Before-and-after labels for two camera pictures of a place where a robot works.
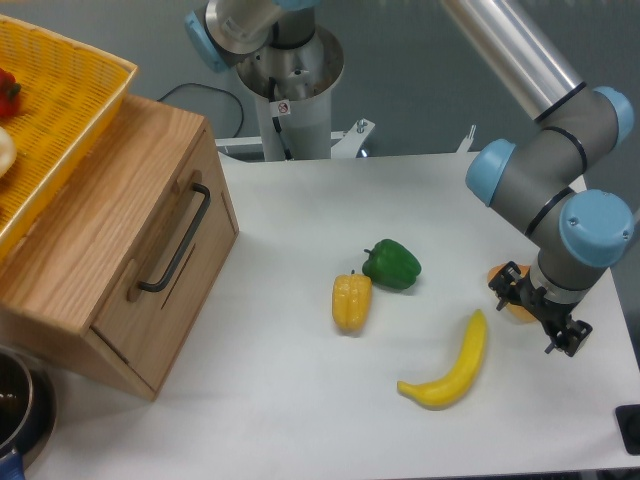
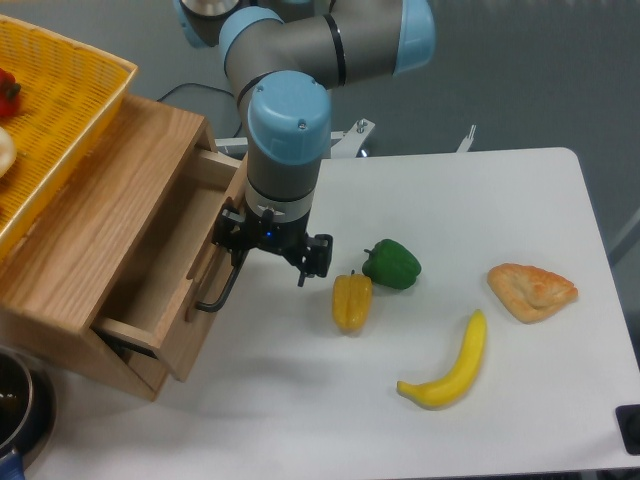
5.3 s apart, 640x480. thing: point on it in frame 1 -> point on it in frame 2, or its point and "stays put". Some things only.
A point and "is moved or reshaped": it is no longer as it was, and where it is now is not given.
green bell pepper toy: (392, 265) stays put
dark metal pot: (27, 404) stays put
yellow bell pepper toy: (351, 300) stays put
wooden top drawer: (151, 306) is moved or reshaped
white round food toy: (8, 151) stays put
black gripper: (552, 316) -> (237, 230)
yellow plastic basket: (68, 95) stays put
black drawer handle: (159, 285) -> (215, 306)
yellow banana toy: (449, 389) stays put
